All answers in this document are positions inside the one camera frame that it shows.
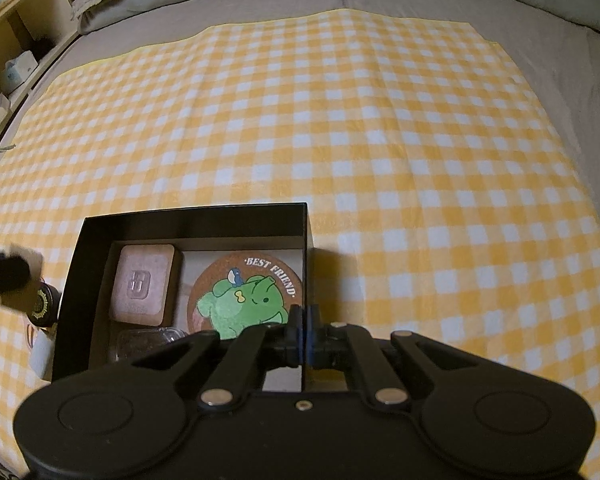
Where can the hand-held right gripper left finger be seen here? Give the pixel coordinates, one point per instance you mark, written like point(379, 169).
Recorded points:
point(296, 342)

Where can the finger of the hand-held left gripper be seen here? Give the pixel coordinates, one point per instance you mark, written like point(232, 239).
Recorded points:
point(2, 274)

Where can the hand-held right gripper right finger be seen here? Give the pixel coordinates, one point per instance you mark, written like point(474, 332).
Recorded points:
point(311, 340)

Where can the black round tin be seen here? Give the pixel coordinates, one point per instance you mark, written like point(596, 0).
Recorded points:
point(45, 307)

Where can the cork coaster with green dinosaur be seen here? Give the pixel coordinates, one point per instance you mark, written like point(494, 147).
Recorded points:
point(245, 300)

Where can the white charger plug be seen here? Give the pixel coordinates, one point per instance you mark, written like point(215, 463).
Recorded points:
point(44, 355)

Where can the black rectangular box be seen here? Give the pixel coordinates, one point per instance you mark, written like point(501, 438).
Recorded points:
point(95, 240)

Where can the clear plastic case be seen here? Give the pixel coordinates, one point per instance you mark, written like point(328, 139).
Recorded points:
point(145, 342)

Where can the white tissue box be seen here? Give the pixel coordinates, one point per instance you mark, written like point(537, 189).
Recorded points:
point(20, 72)

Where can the yellow checkered cloth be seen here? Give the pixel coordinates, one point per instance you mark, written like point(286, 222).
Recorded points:
point(355, 135)

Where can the wooden bedside shelf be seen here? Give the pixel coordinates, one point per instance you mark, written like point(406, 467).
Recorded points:
point(20, 20)

